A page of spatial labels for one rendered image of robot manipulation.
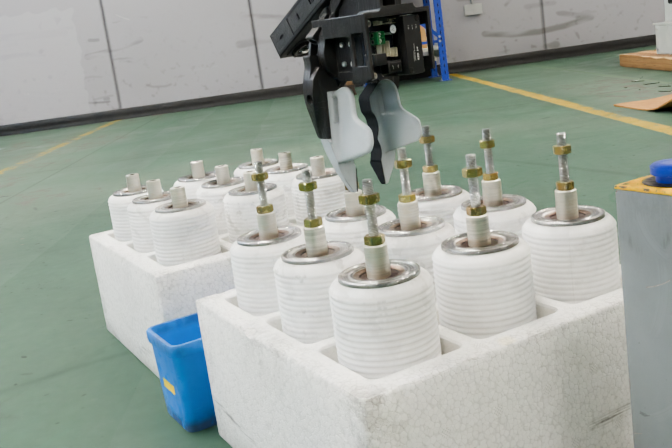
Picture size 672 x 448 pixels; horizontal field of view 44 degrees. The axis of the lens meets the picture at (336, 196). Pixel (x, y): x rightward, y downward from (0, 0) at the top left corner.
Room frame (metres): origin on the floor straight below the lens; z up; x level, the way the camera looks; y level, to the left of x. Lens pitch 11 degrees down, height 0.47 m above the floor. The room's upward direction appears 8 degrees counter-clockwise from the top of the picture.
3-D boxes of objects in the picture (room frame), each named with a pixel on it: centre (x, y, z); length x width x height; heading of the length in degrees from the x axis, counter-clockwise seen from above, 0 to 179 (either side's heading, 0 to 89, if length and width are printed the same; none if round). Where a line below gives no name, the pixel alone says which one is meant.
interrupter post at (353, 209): (0.99, -0.02, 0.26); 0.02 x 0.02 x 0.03
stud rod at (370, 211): (0.73, -0.03, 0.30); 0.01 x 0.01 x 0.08
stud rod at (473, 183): (0.78, -0.13, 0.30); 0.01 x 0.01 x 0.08
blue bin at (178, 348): (1.09, 0.12, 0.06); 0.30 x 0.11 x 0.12; 119
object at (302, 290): (0.83, 0.03, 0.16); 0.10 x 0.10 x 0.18
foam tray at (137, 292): (1.37, 0.18, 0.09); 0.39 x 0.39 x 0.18; 28
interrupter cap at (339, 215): (0.99, -0.02, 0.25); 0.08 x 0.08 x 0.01
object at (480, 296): (0.78, -0.13, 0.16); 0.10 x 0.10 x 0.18
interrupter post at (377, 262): (0.73, -0.03, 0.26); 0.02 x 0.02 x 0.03
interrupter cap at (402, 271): (0.73, -0.03, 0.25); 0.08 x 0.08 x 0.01
